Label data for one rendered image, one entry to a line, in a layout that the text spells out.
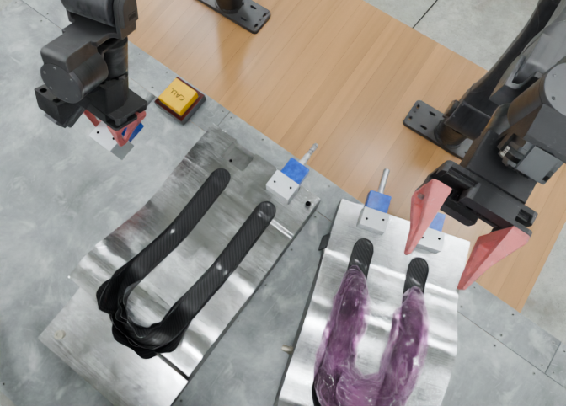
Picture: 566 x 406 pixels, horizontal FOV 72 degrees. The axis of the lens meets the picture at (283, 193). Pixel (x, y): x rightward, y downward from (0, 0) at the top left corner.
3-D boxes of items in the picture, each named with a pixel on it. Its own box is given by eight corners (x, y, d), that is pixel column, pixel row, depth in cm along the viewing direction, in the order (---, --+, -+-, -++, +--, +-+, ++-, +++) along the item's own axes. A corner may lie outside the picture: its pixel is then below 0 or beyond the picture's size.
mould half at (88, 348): (219, 140, 86) (209, 112, 73) (316, 209, 82) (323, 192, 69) (55, 334, 75) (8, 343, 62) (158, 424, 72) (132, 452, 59)
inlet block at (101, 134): (147, 93, 76) (137, 80, 71) (167, 108, 76) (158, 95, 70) (102, 145, 74) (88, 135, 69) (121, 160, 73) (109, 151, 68)
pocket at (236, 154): (237, 146, 80) (235, 138, 77) (258, 160, 79) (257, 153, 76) (223, 162, 79) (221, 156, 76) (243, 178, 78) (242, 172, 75)
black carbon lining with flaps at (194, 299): (218, 167, 77) (210, 149, 68) (285, 214, 75) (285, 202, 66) (95, 315, 70) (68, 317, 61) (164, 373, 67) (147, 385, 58)
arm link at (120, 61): (109, 93, 57) (107, 52, 52) (73, 76, 57) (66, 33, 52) (136, 69, 61) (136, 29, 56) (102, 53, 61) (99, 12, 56)
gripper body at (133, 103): (118, 129, 62) (116, 92, 56) (70, 93, 63) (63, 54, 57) (148, 110, 66) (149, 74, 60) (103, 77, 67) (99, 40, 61)
